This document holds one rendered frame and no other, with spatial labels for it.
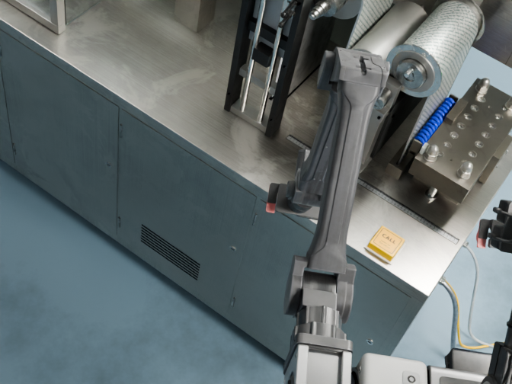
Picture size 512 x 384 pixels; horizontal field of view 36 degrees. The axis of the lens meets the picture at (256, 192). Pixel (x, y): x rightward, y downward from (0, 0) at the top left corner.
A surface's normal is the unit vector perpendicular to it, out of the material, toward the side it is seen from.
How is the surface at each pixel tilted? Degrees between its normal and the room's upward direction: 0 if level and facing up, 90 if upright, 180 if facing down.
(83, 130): 90
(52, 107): 90
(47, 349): 0
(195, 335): 0
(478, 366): 0
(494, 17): 90
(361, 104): 44
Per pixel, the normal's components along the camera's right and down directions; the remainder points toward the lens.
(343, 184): 0.04, 0.11
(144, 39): 0.14, -0.60
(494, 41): -0.57, 0.60
